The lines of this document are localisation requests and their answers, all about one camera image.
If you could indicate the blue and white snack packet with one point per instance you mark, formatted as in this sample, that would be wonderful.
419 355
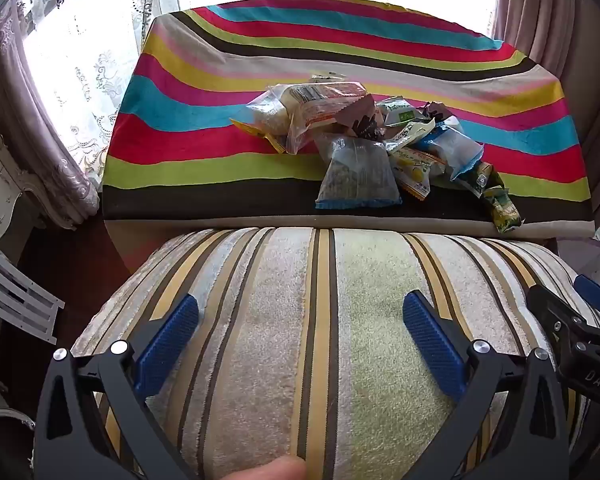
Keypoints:
457 147

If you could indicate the white crumpled snack packet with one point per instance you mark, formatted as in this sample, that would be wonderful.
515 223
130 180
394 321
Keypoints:
412 135

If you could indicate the orange-edged yellow fruit packet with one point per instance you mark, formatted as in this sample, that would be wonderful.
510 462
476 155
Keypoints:
412 172

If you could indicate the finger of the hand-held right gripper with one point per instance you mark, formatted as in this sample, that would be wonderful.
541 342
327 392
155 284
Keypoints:
580 345
595 292

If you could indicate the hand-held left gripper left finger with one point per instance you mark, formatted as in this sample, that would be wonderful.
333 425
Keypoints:
167 340

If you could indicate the brown snack packet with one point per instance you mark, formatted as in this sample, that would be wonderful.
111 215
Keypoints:
360 117

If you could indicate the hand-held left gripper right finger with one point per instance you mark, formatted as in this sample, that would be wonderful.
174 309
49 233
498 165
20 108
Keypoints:
432 340

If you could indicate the beige striped towel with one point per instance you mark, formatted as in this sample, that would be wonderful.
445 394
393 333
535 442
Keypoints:
280 335

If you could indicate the colourful striped cloth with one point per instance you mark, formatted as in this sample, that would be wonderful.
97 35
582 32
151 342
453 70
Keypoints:
190 125

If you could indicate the dark purple snack packet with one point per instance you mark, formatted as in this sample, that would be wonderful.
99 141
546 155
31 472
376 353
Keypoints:
435 110

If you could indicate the person's left hand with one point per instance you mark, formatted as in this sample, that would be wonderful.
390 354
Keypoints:
265 470

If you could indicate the large clear bread bag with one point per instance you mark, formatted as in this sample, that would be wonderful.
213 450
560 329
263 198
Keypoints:
300 107

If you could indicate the green and white snack packet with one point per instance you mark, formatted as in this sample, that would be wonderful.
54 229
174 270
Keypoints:
397 110

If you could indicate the brown curtain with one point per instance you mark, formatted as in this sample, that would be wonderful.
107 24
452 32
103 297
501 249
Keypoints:
555 10
35 135

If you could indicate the clear blue-edged seed packet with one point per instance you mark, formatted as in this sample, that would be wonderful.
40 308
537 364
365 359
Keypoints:
355 175

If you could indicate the white carved cabinet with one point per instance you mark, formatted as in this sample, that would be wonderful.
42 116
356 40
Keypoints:
0 185

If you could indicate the white lace curtain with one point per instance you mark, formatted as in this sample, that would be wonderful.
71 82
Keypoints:
90 60

